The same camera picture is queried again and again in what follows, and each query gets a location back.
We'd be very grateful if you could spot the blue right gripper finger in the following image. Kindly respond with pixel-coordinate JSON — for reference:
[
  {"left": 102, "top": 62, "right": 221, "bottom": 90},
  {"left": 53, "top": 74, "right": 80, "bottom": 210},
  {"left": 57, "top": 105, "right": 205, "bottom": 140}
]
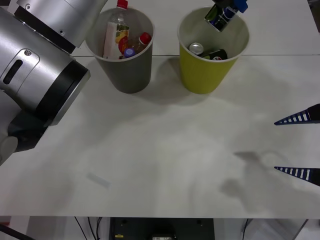
[
  {"left": 273, "top": 103, "right": 320, "bottom": 126},
  {"left": 273, "top": 166, "right": 320, "bottom": 187}
]

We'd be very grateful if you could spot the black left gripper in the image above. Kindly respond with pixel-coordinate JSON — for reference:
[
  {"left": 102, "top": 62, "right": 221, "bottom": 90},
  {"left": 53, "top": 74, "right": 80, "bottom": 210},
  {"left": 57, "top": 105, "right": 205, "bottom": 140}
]
[{"left": 212, "top": 0, "right": 249, "bottom": 14}]

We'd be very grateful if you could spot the black can with blue-red print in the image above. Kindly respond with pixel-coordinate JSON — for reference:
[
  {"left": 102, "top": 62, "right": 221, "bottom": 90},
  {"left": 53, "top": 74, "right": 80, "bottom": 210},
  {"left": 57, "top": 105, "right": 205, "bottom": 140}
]
[{"left": 204, "top": 2, "right": 237, "bottom": 33}]

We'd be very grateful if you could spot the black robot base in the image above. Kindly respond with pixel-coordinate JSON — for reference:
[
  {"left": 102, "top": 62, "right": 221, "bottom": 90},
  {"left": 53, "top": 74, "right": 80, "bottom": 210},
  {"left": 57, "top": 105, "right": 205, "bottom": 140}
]
[{"left": 109, "top": 217, "right": 215, "bottom": 240}]

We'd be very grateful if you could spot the black can with red print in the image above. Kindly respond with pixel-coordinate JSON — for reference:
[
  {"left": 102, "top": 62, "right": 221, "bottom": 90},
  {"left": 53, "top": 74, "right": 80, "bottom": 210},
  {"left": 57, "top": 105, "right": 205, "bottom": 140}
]
[{"left": 201, "top": 48, "right": 229, "bottom": 61}]

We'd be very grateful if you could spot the can with silver top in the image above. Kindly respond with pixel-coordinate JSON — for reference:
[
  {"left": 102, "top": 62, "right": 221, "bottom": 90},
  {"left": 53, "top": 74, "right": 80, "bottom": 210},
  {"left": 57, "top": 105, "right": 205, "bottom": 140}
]
[{"left": 188, "top": 42, "right": 205, "bottom": 56}]

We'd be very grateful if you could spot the yellow-green plastic bin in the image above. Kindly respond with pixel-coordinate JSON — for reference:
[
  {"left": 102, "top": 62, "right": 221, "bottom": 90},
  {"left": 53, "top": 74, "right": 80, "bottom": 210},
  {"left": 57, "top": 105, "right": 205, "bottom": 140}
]
[{"left": 176, "top": 6, "right": 251, "bottom": 95}]

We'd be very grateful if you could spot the small amber bottle red cap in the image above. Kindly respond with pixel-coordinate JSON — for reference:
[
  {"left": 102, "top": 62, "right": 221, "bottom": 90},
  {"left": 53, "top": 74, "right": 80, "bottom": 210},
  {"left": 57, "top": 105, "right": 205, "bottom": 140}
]
[{"left": 129, "top": 32, "right": 153, "bottom": 55}]

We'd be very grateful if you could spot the small bottle with purple cap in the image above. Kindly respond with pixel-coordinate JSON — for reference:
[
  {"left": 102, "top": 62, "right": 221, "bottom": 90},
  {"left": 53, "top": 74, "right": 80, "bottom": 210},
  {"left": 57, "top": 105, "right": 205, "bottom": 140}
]
[{"left": 123, "top": 47, "right": 137, "bottom": 59}]

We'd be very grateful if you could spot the grey plastic bin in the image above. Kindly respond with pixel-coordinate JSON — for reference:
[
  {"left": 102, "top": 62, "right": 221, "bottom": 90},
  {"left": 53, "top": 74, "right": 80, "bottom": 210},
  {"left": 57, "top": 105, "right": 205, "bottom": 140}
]
[{"left": 84, "top": 7, "right": 156, "bottom": 95}]

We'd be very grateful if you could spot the large bottle with fruit label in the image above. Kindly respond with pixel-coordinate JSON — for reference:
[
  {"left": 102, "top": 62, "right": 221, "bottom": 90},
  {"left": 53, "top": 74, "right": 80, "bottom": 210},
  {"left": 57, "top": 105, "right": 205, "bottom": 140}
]
[{"left": 103, "top": 0, "right": 131, "bottom": 60}]

